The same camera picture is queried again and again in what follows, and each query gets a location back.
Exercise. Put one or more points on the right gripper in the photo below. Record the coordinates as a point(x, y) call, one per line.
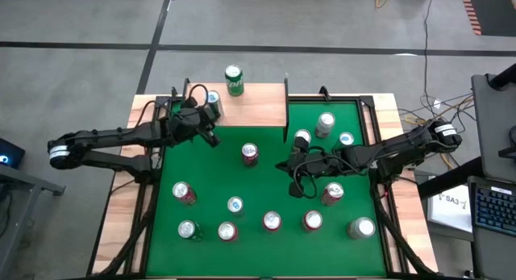
point(318, 163)

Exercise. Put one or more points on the white red can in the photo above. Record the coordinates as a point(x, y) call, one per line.
point(325, 124)

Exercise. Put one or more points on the black clamp bracket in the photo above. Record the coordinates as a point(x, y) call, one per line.
point(174, 92)
point(323, 93)

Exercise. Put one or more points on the wooden shelf platform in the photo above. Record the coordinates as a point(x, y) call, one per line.
point(258, 106)

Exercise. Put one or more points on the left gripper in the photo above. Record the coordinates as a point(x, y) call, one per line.
point(189, 124)

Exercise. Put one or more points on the white SA3 sign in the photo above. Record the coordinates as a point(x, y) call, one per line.
point(447, 209)

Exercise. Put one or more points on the silver grey can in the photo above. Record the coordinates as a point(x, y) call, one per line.
point(362, 227)

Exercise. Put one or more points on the green Sprite can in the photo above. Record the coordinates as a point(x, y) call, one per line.
point(234, 84)
point(189, 230)

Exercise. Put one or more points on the silver green slim can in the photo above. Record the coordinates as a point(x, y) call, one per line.
point(345, 139)

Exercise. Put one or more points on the grey metal table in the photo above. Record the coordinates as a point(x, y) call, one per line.
point(40, 185)

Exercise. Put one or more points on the grey desk panel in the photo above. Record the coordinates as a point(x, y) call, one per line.
point(492, 122)

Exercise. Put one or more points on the black stand bar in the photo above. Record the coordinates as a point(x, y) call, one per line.
point(447, 178)

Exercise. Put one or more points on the red Coca-Cola can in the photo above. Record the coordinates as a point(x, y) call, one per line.
point(250, 155)
point(184, 192)
point(332, 193)

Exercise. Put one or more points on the grey laptop lit keyboard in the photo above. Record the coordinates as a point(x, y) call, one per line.
point(496, 207)

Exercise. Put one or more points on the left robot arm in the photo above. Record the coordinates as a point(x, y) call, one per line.
point(121, 136)

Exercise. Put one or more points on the red-orange Fanta can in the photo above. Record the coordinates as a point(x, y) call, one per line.
point(313, 220)
point(227, 231)
point(272, 221)

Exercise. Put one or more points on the black computer tower blue lights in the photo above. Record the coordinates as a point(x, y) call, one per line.
point(10, 151)

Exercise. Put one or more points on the black table frame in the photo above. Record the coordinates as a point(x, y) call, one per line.
point(338, 98)

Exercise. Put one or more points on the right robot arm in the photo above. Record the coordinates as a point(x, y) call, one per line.
point(387, 149)

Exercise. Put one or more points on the green table mat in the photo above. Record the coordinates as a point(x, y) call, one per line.
point(258, 252)

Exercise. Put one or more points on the black mat orange stripes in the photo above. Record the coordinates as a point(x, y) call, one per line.
point(496, 9)

